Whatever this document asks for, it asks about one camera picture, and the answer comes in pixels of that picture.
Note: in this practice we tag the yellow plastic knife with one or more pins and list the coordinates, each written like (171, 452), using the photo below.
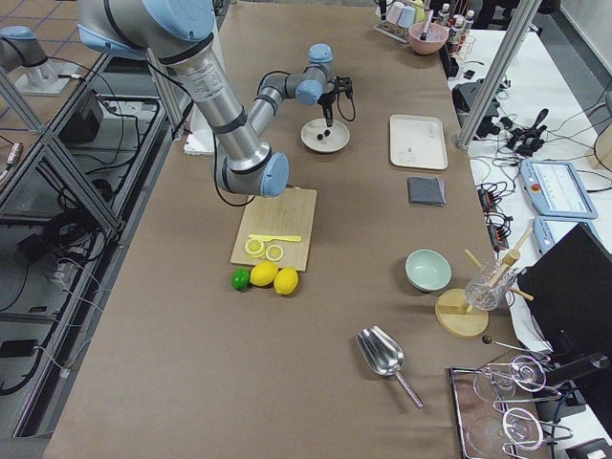
(270, 238)

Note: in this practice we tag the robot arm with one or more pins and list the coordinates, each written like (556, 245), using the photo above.
(180, 35)
(21, 49)

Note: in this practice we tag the black wire glass rack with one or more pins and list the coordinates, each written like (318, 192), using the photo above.
(522, 407)

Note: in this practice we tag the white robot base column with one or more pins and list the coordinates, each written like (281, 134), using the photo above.
(199, 139)

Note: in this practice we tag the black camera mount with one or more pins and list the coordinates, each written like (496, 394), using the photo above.
(344, 84)

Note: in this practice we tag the aluminium frame post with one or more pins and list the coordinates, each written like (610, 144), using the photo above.
(510, 44)

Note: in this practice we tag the lemon slice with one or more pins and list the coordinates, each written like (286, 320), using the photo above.
(274, 253)
(255, 248)

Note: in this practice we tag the mint green bowl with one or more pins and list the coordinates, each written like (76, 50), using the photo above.
(427, 270)

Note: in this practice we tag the round white plate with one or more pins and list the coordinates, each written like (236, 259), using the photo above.
(339, 138)

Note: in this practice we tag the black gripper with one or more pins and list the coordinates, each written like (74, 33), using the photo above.
(326, 100)

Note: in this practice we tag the steel muddler tool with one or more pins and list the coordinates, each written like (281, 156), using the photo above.
(423, 34)

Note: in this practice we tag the wooden cup holder stand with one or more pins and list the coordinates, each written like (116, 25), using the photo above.
(453, 311)

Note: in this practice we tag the white rabbit tray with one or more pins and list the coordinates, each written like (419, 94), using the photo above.
(417, 142)

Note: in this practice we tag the pink bowl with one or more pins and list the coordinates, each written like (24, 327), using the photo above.
(436, 38)

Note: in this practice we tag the wooden cutting board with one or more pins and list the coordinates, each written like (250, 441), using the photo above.
(290, 214)

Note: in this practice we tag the grey folded cloth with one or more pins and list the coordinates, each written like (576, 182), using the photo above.
(426, 191)

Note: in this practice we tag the steel scoop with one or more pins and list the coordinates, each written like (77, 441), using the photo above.
(385, 357)

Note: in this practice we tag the bottle rack with bottles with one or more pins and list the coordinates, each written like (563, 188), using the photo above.
(458, 23)

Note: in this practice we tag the pink plastic cup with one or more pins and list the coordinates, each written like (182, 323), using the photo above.
(394, 12)

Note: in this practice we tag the clear glass cup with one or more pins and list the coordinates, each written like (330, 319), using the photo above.
(486, 289)

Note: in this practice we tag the green lime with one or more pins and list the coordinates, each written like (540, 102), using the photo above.
(240, 279)

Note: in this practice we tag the black monitor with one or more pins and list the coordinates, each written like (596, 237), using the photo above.
(571, 286)

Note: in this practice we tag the wine glass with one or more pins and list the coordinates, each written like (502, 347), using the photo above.
(509, 435)
(501, 381)

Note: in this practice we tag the light blue plastic cup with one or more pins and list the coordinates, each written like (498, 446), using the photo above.
(407, 17)

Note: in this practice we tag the yellow lemon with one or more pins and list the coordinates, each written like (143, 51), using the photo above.
(263, 274)
(286, 281)

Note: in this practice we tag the teach pendant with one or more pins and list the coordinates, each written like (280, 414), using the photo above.
(555, 189)
(549, 230)

